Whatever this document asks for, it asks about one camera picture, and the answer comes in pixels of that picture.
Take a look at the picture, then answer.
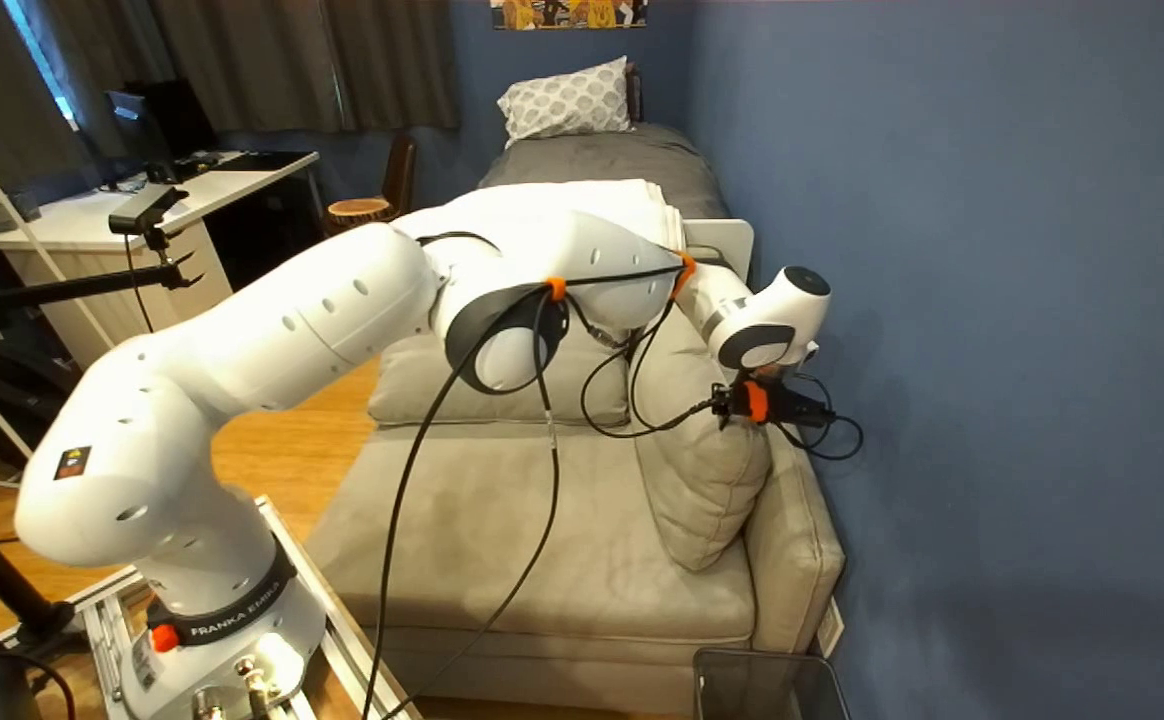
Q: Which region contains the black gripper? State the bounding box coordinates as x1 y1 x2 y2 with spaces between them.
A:
708 381 751 433

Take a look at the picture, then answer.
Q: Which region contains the grey square pillow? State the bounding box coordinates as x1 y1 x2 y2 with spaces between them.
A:
626 301 781 576

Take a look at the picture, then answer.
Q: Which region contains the grey rectangular pillow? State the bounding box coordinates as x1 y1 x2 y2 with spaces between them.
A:
368 327 634 433

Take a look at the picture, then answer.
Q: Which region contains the white patterned pillow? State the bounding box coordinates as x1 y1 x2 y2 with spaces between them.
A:
495 50 634 148

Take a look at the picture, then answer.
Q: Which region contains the white bed footboard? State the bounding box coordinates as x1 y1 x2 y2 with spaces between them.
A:
676 214 758 290

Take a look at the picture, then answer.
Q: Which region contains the grey bed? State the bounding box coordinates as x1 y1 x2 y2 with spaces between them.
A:
476 121 731 225

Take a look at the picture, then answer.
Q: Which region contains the grey fabric sofa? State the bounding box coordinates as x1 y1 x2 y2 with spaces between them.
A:
305 214 850 720

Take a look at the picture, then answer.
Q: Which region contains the wooden chair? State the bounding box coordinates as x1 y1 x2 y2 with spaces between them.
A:
322 129 419 240

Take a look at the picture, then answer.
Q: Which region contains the metal robot mounting stand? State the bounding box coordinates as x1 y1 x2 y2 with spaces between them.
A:
72 490 424 720

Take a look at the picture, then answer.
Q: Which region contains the white drawer unit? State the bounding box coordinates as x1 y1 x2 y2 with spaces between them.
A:
57 221 238 377

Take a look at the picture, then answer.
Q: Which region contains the black computer monitor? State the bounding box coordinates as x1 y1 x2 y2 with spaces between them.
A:
107 77 227 183

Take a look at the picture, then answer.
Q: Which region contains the white desk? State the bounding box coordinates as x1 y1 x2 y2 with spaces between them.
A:
0 148 322 256

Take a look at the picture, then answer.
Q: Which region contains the yellow wall picture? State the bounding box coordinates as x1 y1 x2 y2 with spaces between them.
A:
491 0 652 31

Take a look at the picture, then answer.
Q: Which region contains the black camera on stand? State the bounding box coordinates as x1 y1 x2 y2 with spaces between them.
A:
107 183 192 252

